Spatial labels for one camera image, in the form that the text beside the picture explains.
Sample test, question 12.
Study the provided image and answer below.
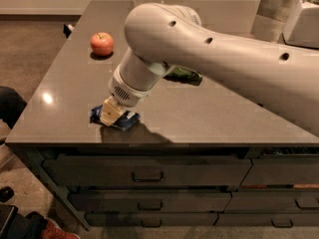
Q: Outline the blue rxbar wrapper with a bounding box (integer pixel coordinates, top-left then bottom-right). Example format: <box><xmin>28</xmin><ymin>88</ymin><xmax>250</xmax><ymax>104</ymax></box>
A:
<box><xmin>90</xmin><ymin>106</ymin><xmax>141</xmax><ymax>131</ymax></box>

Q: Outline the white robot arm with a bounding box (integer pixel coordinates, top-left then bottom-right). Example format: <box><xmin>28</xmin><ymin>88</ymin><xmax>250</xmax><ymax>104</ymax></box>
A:
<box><xmin>101</xmin><ymin>3</ymin><xmax>319</xmax><ymax>134</ymax></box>

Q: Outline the red apple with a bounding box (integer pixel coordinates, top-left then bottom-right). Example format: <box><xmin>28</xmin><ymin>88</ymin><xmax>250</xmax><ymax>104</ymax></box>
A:
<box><xmin>90</xmin><ymin>32</ymin><xmax>114</xmax><ymax>56</ymax></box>

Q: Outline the green chip bag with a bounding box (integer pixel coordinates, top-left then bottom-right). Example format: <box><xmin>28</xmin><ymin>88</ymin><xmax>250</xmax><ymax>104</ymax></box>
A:
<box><xmin>164</xmin><ymin>67</ymin><xmax>202</xmax><ymax>86</ymax></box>

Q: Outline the top left drawer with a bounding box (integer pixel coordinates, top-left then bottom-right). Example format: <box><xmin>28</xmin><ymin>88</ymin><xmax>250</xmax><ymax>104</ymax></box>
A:
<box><xmin>43</xmin><ymin>155</ymin><xmax>251</xmax><ymax>187</ymax></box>

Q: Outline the drawer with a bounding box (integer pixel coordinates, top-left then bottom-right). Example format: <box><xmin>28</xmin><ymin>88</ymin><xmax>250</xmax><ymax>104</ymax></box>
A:
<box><xmin>69</xmin><ymin>191</ymin><xmax>231</xmax><ymax>213</ymax></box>
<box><xmin>215</xmin><ymin>213</ymin><xmax>319</xmax><ymax>228</ymax></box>
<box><xmin>43</xmin><ymin>155</ymin><xmax>251</xmax><ymax>187</ymax></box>
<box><xmin>225</xmin><ymin>191</ymin><xmax>319</xmax><ymax>213</ymax></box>
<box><xmin>86</xmin><ymin>213</ymin><xmax>218</xmax><ymax>228</ymax></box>
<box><xmin>242</xmin><ymin>158</ymin><xmax>319</xmax><ymax>185</ymax></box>

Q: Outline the black object behind counter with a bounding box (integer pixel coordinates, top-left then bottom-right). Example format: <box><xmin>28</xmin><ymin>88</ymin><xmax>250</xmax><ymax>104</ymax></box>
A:
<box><xmin>63</xmin><ymin>24</ymin><xmax>75</xmax><ymax>37</ymax></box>

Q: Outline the middle left drawer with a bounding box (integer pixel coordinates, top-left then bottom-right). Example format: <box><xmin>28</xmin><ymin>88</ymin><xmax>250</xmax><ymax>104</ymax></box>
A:
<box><xmin>69</xmin><ymin>191</ymin><xmax>231</xmax><ymax>213</ymax></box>

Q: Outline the dark chair at left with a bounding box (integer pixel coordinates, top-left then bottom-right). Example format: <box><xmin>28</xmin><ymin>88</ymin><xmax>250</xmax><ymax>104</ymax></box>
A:
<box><xmin>0</xmin><ymin>86</ymin><xmax>27</xmax><ymax>128</ymax></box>

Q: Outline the bottom left drawer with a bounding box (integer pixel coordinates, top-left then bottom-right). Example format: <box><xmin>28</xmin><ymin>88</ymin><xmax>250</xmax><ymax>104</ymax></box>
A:
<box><xmin>86</xmin><ymin>213</ymin><xmax>218</xmax><ymax>228</ymax></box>

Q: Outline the red shoe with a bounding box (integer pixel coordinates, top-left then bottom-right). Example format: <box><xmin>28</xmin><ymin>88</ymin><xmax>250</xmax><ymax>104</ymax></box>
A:
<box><xmin>40</xmin><ymin>218</ymin><xmax>81</xmax><ymax>239</ymax></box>

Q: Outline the black bag on floor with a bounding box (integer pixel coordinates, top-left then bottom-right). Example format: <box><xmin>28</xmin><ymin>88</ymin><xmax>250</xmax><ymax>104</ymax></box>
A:
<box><xmin>0</xmin><ymin>204</ymin><xmax>47</xmax><ymax>239</ymax></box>

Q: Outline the bottom right drawer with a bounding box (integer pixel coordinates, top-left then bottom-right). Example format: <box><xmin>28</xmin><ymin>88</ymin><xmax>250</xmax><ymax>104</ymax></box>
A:
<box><xmin>215</xmin><ymin>213</ymin><xmax>319</xmax><ymax>228</ymax></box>

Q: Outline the top right drawer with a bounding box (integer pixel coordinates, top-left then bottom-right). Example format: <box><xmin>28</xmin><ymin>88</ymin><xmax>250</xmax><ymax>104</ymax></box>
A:
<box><xmin>242</xmin><ymin>158</ymin><xmax>319</xmax><ymax>185</ymax></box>

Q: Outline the middle right drawer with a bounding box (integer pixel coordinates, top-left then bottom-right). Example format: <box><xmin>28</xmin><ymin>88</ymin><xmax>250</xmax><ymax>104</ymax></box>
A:
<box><xmin>225</xmin><ymin>191</ymin><xmax>319</xmax><ymax>213</ymax></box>

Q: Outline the metal box on counter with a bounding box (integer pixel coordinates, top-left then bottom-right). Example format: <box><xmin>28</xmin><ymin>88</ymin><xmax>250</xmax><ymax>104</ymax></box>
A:
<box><xmin>251</xmin><ymin>0</ymin><xmax>295</xmax><ymax>43</ymax></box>

